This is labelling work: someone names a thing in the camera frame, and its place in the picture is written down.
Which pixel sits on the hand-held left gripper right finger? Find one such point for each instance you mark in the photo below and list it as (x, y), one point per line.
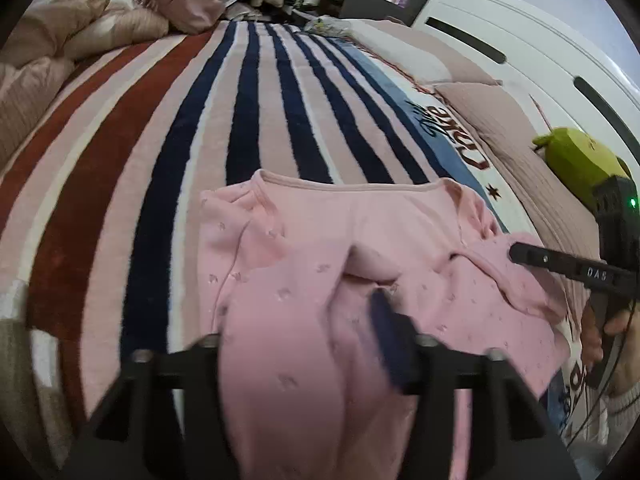
(392, 345)

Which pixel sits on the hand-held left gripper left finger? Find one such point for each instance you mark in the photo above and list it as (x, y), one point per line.
(200, 360)

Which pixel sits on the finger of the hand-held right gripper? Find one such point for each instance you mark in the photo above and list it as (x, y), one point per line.
(550, 259)

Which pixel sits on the pink dotted baby garment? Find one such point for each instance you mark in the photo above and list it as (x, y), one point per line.
(300, 285)

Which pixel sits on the person's right forearm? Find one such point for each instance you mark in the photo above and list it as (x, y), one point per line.
(627, 410)

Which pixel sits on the person's right hand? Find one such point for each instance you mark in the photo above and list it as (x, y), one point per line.
(627, 367)

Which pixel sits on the green plush toy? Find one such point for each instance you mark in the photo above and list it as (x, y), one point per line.
(580, 165)

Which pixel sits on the beige pillow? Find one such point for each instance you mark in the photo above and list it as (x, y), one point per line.
(515, 135)

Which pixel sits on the striped blanket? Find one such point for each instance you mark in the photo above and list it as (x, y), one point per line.
(150, 160)

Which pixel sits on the white headboard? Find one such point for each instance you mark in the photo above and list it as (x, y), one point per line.
(525, 30)

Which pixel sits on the mauve and white pillow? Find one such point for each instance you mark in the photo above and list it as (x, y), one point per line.
(425, 55)

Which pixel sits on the beige quilt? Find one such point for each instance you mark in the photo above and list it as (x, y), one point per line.
(40, 85)

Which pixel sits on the small patterned cloth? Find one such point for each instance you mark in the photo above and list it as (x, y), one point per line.
(325, 25)

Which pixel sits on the mauve satin cloth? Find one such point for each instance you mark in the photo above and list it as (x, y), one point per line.
(185, 2)

